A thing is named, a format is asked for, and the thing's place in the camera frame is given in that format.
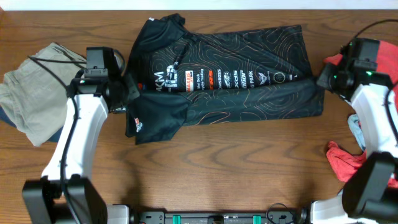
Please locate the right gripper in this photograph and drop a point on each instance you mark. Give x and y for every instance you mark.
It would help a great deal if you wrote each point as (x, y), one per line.
(322, 79)

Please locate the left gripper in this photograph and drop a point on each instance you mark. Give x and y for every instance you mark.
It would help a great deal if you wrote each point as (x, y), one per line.
(134, 92)

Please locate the black cycling jersey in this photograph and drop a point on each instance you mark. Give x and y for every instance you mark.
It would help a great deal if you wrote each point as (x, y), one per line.
(188, 79)

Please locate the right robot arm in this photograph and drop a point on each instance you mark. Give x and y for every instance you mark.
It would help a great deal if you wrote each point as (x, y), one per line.
(366, 197)

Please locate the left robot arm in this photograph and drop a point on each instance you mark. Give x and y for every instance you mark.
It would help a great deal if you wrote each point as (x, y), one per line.
(65, 193)

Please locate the light grey garment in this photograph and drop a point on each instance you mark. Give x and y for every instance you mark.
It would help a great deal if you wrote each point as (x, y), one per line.
(355, 128)

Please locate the red shirt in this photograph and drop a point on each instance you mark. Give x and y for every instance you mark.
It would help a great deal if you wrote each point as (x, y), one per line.
(344, 164)

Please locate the folded khaki trousers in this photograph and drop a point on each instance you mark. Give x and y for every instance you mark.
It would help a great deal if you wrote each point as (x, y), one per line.
(33, 99)

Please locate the folded navy garment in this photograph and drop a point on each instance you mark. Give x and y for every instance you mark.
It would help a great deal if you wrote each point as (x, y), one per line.
(54, 138)

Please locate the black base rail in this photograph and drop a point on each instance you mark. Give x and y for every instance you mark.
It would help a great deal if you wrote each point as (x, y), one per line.
(199, 217)

